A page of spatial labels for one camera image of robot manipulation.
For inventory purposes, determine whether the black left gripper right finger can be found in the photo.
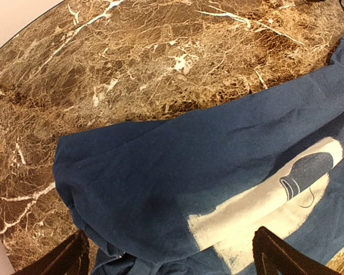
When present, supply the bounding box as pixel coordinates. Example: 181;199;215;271
252;226;339;275

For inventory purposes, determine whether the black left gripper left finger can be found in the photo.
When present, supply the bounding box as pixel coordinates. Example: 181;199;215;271
14;230;89;275

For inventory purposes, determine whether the blue printed t-shirt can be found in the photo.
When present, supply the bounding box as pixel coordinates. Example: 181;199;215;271
53;36;344;274

